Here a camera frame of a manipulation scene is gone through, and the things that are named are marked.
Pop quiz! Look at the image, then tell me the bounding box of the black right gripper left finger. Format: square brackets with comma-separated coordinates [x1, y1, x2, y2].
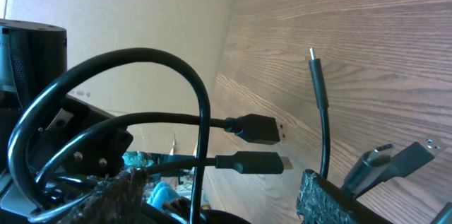
[59, 168, 148, 224]

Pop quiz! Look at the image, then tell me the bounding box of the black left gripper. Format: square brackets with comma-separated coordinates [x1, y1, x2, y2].
[29, 95, 133, 177]

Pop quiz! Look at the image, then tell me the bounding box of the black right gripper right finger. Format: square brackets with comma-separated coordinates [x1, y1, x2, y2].
[296, 169, 390, 224]

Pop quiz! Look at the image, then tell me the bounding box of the black USB cable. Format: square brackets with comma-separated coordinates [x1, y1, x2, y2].
[6, 47, 448, 224]

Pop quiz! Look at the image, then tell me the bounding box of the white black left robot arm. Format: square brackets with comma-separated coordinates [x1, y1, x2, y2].
[1, 19, 133, 177]

